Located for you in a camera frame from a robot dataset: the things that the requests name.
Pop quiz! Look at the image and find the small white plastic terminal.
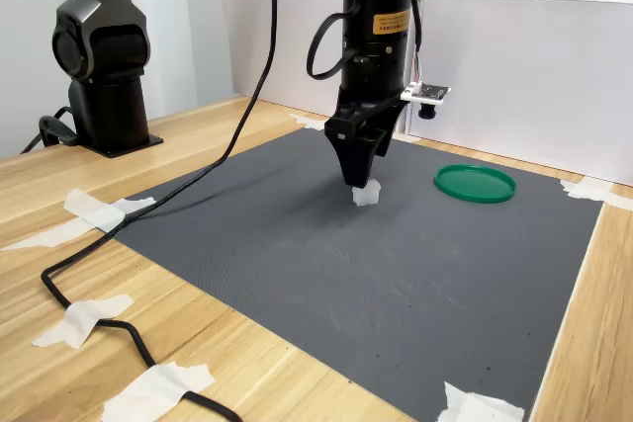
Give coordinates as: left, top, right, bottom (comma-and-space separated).
351, 179, 383, 208

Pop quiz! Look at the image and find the round green lid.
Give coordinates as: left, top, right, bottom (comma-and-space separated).
433, 163, 518, 206

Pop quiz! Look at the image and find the white tape piece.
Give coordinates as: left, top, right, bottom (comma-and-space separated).
101, 361, 217, 422
559, 175, 633, 211
0, 188, 157, 252
32, 294, 136, 350
289, 113, 328, 132
436, 380, 526, 422

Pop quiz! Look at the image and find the dark grey mat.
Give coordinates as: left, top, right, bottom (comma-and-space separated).
114, 127, 605, 422

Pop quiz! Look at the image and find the long white partition panel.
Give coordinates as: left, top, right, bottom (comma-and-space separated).
405, 0, 633, 187

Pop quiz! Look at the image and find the bare circuit board camera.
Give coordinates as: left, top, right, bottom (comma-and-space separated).
400, 81, 453, 121

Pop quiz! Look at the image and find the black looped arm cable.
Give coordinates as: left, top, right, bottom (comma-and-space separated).
306, 0, 367, 80

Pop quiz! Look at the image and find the black cable with coloured wires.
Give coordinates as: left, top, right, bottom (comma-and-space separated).
390, 0, 425, 86

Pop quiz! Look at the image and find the black taped table cable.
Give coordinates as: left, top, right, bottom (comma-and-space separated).
40, 0, 280, 422

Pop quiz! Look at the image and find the black base cable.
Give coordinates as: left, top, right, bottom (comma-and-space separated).
19, 105, 80, 154

